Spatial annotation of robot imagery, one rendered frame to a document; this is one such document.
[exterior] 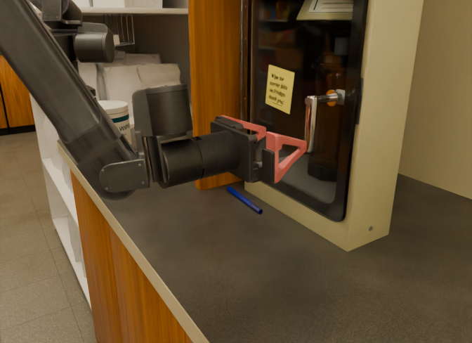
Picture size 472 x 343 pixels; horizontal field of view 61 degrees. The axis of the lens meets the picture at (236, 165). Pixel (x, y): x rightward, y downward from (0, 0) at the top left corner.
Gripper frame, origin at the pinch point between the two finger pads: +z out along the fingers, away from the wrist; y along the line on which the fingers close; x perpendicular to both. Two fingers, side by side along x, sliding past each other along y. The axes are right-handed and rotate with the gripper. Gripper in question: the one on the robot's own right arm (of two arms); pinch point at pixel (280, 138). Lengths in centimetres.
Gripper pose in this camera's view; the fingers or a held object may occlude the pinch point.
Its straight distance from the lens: 60.5
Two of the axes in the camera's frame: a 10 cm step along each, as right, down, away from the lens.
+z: 8.4, -2.1, 5.0
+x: 0.3, 9.3, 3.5
